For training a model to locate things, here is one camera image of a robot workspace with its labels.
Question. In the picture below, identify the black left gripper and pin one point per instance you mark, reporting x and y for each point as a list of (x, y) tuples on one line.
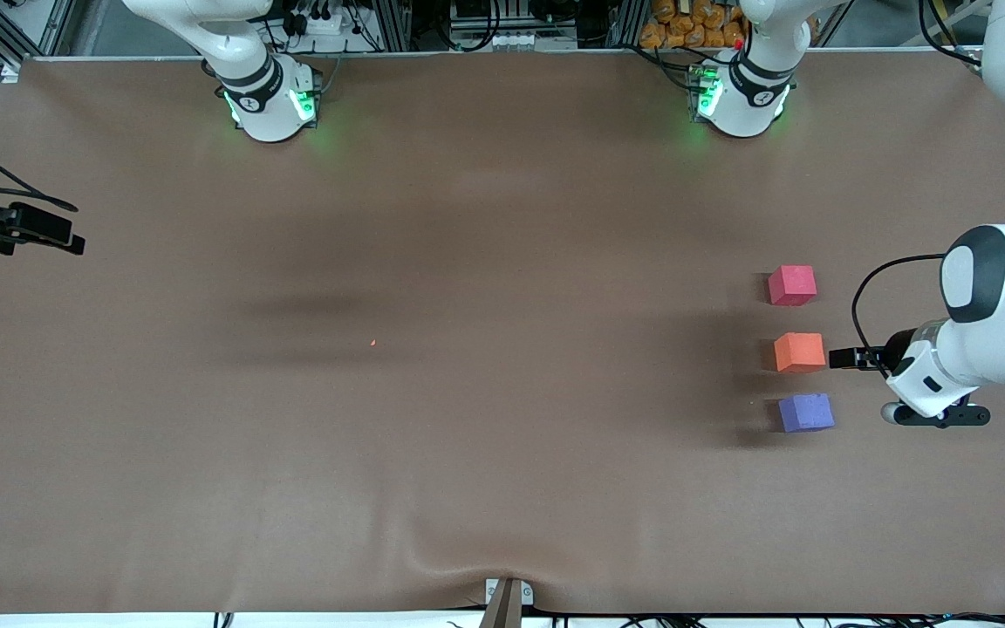
[(894, 352)]

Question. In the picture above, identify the orange foam block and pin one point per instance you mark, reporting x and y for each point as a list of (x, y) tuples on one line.
[(799, 353)]

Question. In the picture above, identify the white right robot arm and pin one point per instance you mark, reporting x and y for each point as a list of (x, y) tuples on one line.
[(267, 113)]

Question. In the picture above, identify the purple foam block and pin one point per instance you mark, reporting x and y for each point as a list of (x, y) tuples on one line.
[(806, 412)]

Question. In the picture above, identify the red foam block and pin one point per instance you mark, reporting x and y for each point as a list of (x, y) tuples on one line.
[(792, 285)]

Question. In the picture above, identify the white power strip with plugs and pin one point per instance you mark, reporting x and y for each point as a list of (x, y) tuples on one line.
[(324, 24)]

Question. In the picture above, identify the large fabric table mat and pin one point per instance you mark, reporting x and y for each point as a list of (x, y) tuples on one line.
[(502, 262)]

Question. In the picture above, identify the pile of orange lumpy items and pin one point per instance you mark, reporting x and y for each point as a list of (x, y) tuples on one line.
[(681, 26)]

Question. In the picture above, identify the white socket strip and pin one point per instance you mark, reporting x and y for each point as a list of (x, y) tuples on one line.
[(529, 41)]

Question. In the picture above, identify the aluminium frame corner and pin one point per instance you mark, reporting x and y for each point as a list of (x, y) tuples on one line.
[(31, 26)]

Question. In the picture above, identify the aluminium frame post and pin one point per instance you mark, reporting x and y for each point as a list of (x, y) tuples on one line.
[(629, 22), (393, 22)]

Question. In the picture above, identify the metal clamp bracket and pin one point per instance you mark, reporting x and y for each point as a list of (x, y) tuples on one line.
[(507, 606)]

